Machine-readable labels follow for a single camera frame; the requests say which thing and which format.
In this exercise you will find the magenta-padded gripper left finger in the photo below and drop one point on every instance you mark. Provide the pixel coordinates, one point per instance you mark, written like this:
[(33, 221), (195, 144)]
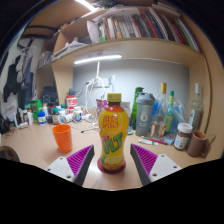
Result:
[(79, 160)]

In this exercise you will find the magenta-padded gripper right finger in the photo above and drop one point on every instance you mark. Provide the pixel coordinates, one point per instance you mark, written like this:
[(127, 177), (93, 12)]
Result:
[(145, 158)]

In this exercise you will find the yellow lemon tea bottle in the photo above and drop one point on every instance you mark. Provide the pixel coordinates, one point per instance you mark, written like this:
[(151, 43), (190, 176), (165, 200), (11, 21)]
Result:
[(113, 133)]

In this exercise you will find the white tube green cap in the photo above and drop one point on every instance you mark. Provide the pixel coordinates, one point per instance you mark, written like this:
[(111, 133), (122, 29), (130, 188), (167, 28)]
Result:
[(148, 142)]

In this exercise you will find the orange plastic cup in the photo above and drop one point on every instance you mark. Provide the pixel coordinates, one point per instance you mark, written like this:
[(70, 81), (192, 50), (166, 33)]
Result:
[(62, 139)]

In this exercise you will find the brown jar white lid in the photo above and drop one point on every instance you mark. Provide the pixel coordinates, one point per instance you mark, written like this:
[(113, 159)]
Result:
[(182, 138)]

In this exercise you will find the brown mug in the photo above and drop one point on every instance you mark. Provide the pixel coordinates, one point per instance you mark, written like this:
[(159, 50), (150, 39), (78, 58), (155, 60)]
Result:
[(196, 144)]

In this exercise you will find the slim green glass bottle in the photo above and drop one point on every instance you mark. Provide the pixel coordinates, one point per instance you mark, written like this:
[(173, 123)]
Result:
[(170, 111)]

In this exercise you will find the green plastic bottle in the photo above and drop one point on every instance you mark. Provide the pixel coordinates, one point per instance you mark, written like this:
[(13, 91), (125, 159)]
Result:
[(133, 106)]

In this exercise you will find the blue and white carton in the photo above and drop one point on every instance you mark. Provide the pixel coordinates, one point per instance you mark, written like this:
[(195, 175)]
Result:
[(125, 108)]

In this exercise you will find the small white bottle blue label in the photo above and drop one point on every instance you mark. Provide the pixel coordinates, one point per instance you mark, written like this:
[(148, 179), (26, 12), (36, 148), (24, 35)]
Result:
[(41, 118)]

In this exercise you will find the red and white canister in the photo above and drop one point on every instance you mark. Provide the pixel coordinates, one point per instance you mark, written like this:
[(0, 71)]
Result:
[(71, 103)]

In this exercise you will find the magenta pouch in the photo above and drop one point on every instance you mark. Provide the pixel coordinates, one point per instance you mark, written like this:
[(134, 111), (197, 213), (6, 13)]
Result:
[(101, 106)]

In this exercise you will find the clear glass bottle white cap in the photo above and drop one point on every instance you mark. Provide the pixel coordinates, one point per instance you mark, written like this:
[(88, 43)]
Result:
[(195, 111)]

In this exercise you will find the hanging dark clothes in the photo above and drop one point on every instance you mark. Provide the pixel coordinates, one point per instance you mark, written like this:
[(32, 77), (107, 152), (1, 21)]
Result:
[(18, 80)]

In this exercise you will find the white LED bar lamp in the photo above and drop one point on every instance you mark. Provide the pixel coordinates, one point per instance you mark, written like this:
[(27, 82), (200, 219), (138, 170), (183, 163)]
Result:
[(98, 59)]

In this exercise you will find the white ceiling tube light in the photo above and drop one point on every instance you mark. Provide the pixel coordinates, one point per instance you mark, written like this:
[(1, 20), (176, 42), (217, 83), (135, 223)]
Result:
[(85, 5)]

